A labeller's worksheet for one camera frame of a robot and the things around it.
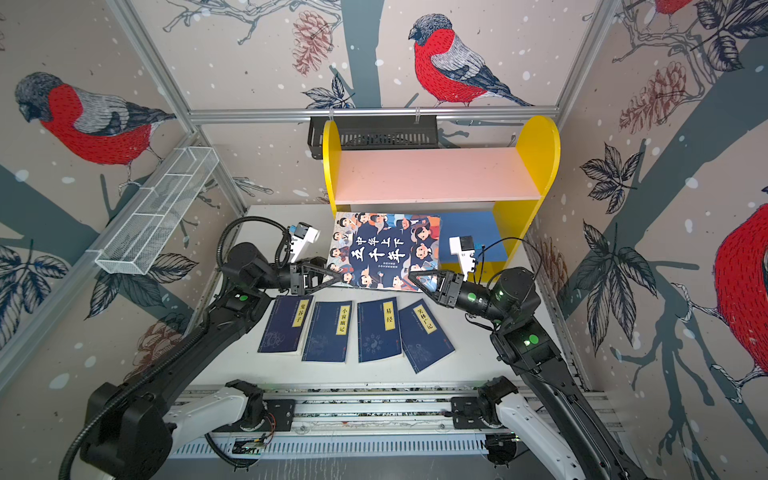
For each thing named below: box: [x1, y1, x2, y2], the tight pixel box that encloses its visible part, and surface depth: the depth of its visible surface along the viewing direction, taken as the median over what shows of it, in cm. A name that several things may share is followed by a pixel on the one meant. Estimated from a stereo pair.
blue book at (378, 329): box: [357, 297, 401, 363], surface depth 89 cm
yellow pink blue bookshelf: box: [323, 116, 561, 284], surface depth 73 cm
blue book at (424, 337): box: [398, 298, 456, 374], surface depth 87 cm
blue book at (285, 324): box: [257, 295, 313, 353], surface depth 88 cm
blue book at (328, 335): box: [302, 301, 353, 363], surface depth 89 cm
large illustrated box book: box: [327, 211, 441, 292], surface depth 62 cm
